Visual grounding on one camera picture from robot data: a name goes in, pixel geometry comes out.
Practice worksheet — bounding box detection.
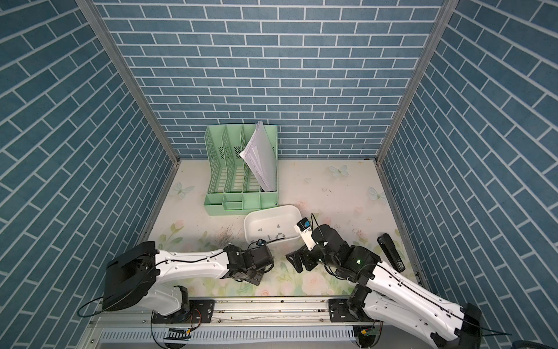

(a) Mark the white plastic storage box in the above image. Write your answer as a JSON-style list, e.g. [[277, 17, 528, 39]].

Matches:
[[244, 205, 302, 243]]

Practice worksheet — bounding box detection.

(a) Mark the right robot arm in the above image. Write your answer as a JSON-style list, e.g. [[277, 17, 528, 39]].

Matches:
[[286, 240, 482, 348]]

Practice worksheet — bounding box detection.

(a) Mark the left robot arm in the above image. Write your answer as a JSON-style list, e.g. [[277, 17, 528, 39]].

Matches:
[[76, 241, 274, 318]]

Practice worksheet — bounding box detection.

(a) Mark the green plastic file organizer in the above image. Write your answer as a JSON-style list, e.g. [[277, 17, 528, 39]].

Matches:
[[203, 124, 278, 216]]

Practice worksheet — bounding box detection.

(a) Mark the white paper stack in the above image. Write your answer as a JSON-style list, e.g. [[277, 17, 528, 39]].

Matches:
[[240, 122, 278, 192]]

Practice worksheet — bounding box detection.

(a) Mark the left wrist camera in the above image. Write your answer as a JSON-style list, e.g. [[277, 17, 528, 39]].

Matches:
[[255, 238, 267, 250]]

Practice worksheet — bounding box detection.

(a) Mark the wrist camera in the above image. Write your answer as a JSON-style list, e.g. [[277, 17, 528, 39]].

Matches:
[[255, 238, 267, 250], [295, 218, 316, 251]]

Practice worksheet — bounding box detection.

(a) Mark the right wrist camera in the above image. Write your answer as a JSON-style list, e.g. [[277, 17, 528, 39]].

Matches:
[[295, 218, 316, 251]]

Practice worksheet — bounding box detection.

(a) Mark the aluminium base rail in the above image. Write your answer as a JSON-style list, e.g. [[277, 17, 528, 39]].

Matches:
[[86, 296, 454, 328]]

